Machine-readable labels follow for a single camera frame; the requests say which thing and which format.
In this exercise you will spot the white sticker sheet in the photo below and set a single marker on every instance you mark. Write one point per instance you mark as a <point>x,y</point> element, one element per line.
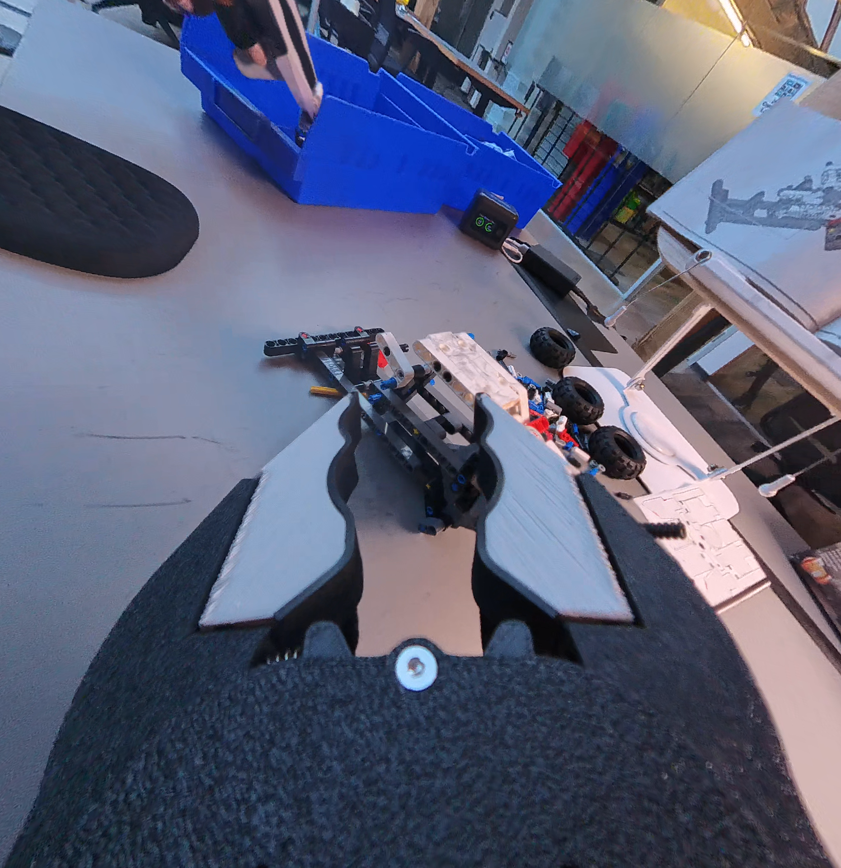
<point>705,549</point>

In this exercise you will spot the black toy spring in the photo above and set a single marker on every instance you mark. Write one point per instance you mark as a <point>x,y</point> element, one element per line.
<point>666,529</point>

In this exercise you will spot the black padded armrest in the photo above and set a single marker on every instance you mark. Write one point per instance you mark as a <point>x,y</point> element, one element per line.
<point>74,196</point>

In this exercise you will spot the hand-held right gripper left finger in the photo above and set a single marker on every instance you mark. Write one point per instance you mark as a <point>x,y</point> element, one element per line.
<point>285,542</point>

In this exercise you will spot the black toy tire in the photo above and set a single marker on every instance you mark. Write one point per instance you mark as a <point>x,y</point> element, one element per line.
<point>617,452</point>
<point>552,348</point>
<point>577,400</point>

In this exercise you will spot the white book stand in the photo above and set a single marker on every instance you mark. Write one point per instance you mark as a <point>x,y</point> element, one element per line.
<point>664,441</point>

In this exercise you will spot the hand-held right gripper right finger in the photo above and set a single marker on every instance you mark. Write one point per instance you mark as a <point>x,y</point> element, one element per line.
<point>549,529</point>

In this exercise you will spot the long wooden workbench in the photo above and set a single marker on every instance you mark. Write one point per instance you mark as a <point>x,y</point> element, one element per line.
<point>461,64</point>

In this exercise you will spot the pile of small toy pieces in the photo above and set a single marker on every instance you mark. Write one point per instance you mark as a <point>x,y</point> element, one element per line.
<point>549,420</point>

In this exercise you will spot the frosted glass partition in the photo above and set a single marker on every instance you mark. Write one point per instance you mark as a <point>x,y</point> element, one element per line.
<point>664,81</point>

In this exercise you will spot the stack of coloured bins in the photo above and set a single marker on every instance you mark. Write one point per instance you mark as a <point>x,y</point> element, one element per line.
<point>596,176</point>

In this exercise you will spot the toy truck chassis model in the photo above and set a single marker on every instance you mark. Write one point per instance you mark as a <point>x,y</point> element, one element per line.
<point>400,434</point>

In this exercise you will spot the blue storage bin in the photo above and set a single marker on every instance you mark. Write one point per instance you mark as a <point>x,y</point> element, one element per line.
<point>366,149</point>

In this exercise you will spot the toy instruction booklet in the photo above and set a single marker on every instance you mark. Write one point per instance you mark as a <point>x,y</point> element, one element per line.
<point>752,203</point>

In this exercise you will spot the black power adapter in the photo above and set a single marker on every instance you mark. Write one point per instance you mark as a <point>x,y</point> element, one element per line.
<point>549,268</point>

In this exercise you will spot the small black timer device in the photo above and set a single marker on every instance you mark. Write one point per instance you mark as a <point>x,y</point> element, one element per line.
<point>488,220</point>

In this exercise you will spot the toy truck set box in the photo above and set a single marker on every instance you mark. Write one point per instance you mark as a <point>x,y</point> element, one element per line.
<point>830,590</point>

